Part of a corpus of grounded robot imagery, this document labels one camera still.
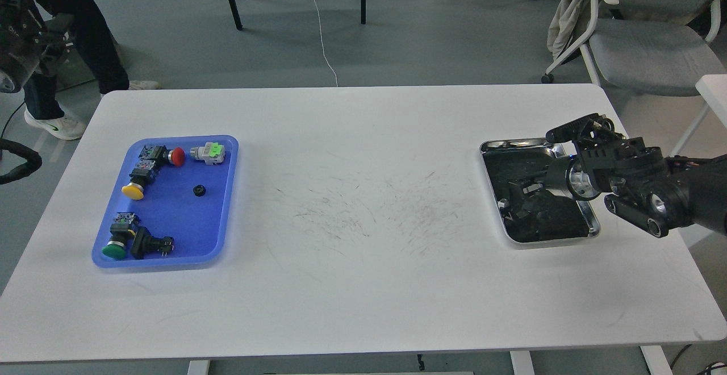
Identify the red push button switch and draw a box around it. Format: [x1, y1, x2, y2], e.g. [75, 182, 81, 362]
[138, 144, 186, 167]

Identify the yellow push button switch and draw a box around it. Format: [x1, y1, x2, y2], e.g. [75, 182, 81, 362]
[120, 159, 158, 201]

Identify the blue plastic tray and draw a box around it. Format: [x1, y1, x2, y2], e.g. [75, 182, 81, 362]
[91, 135, 239, 269]

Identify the grey green switch module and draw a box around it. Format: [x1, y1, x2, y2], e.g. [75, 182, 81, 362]
[190, 142, 225, 165]

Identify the green push button switch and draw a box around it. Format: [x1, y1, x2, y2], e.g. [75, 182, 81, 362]
[101, 212, 140, 260]

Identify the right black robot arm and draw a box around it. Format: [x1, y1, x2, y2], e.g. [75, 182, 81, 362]
[481, 113, 725, 243]

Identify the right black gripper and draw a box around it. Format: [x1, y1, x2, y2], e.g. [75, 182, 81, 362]
[499, 156, 600, 230]

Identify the black switch component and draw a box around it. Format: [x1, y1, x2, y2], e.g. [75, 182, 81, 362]
[131, 226, 174, 260]

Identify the silver metal tray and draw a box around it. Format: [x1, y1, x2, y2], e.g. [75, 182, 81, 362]
[480, 139, 601, 246]

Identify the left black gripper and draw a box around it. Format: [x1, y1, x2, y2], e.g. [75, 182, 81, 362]
[1, 0, 74, 93]

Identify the person in dark trousers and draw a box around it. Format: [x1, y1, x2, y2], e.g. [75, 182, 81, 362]
[20, 0, 161, 140]

